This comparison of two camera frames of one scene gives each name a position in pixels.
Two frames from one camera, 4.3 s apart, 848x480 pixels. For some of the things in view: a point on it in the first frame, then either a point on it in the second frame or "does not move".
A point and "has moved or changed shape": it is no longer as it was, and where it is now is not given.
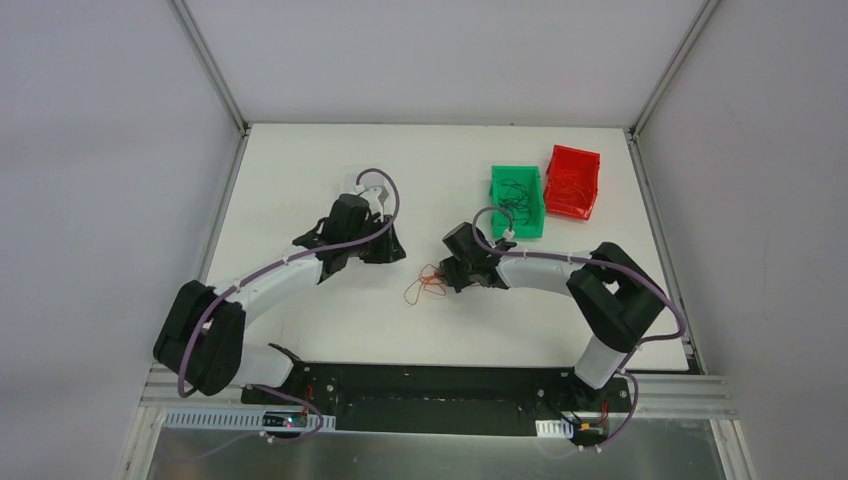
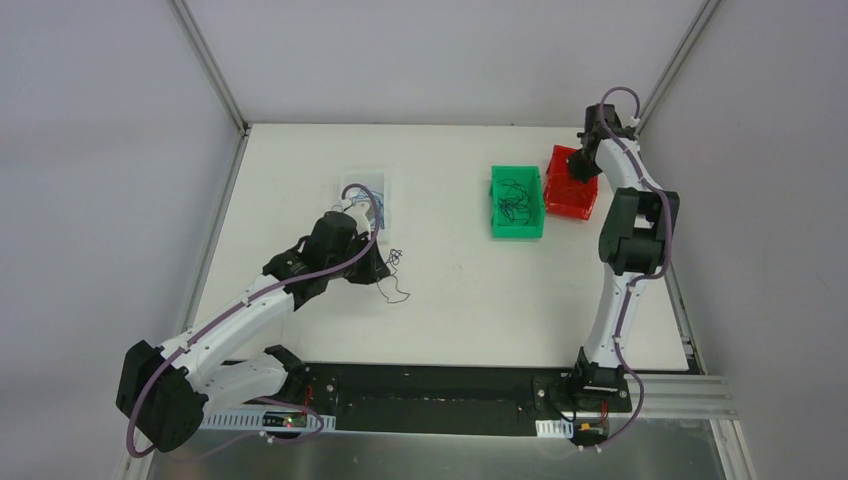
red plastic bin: [572, 180] does not move
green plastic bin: [518, 191] does not move
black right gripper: [454, 271] to [582, 169]
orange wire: [578, 180] has moved or changed shape
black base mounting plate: [445, 399] does not move
